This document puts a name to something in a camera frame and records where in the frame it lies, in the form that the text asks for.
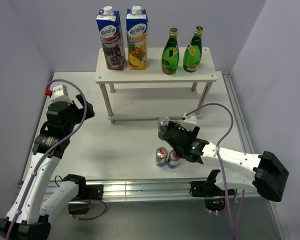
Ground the dark can top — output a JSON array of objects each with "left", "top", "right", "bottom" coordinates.
[{"left": 157, "top": 116, "right": 170, "bottom": 140}]

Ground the green glass bottle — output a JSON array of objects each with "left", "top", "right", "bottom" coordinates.
[
  {"left": 183, "top": 26, "right": 204, "bottom": 73},
  {"left": 161, "top": 27, "right": 180, "bottom": 75}
]

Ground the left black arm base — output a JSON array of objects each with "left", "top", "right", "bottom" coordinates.
[{"left": 68, "top": 184, "right": 104, "bottom": 215}]

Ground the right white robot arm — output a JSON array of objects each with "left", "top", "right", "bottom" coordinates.
[{"left": 163, "top": 120, "right": 289, "bottom": 202}]

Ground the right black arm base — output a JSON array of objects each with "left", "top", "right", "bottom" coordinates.
[{"left": 189, "top": 169, "right": 227, "bottom": 216}]

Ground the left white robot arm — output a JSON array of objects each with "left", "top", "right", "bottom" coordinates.
[{"left": 0, "top": 94, "right": 95, "bottom": 240}]

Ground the white two-tier shelf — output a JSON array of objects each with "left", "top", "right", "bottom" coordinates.
[{"left": 95, "top": 47, "right": 218, "bottom": 123}]

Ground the silver blue energy can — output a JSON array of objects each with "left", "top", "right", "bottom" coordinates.
[{"left": 155, "top": 147, "right": 168, "bottom": 167}]

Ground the grape juice carton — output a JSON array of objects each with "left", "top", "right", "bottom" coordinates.
[{"left": 96, "top": 6, "right": 126, "bottom": 71}]

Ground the pineapple juice carton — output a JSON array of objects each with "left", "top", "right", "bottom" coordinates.
[{"left": 126, "top": 5, "right": 148, "bottom": 70}]

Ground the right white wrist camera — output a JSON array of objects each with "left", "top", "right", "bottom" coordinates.
[{"left": 181, "top": 113, "right": 197, "bottom": 129}]

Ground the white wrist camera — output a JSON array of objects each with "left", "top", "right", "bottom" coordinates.
[
  {"left": 44, "top": 84, "right": 72, "bottom": 104},
  {"left": 181, "top": 113, "right": 197, "bottom": 129}
]

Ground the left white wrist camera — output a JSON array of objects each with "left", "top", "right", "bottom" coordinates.
[{"left": 44, "top": 84, "right": 72, "bottom": 104}]

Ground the aluminium rail front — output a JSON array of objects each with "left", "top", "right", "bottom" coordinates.
[{"left": 86, "top": 178, "right": 205, "bottom": 203}]

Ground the aluminium rail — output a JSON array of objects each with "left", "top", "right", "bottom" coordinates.
[
  {"left": 221, "top": 71, "right": 291, "bottom": 240},
  {"left": 86, "top": 178, "right": 205, "bottom": 203}
]

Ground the aluminium rail right side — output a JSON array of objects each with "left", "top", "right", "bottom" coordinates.
[{"left": 221, "top": 71, "right": 291, "bottom": 240}]

